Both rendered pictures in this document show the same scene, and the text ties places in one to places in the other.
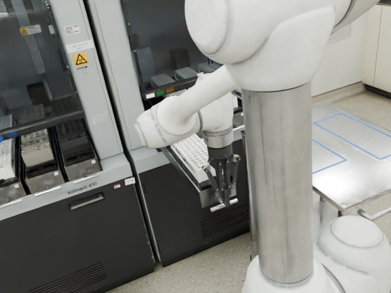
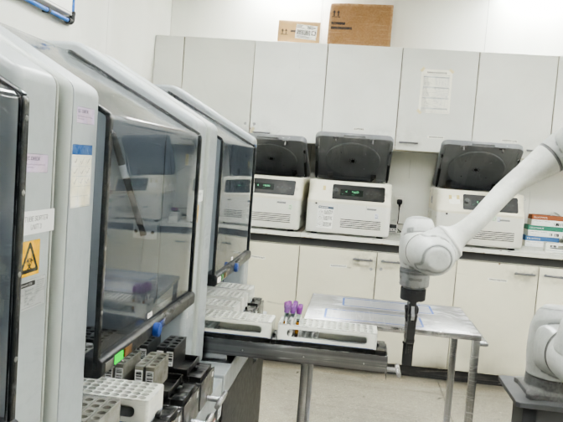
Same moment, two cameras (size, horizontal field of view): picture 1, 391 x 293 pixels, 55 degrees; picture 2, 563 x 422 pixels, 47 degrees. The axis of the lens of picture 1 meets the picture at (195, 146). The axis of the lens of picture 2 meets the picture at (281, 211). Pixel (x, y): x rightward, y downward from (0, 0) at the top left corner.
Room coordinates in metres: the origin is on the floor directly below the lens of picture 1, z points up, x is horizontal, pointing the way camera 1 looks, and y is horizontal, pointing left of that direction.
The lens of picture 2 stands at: (0.53, 1.82, 1.34)
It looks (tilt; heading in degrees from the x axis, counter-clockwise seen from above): 4 degrees down; 295
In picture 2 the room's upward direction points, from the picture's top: 4 degrees clockwise
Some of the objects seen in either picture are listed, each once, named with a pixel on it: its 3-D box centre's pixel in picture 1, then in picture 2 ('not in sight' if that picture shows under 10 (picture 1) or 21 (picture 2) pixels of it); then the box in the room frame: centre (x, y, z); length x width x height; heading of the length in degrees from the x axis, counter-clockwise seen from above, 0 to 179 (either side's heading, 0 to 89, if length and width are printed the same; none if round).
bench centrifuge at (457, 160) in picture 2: not in sight; (475, 192); (1.23, -2.73, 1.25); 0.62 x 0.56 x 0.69; 108
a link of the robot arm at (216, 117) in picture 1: (210, 102); (418, 242); (0.97, -0.06, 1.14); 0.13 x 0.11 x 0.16; 117
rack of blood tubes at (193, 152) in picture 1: (195, 155); (327, 334); (1.20, 0.01, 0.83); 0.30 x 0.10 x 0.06; 19
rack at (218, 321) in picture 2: not in sight; (225, 323); (1.50, 0.11, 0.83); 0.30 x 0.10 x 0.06; 19
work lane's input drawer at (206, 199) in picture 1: (184, 152); (281, 347); (1.33, 0.05, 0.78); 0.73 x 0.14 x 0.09; 19
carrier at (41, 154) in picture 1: (38, 156); (157, 373); (1.37, 0.65, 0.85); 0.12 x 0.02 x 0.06; 110
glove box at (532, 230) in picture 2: not in sight; (543, 230); (0.80, -3.04, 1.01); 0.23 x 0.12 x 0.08; 18
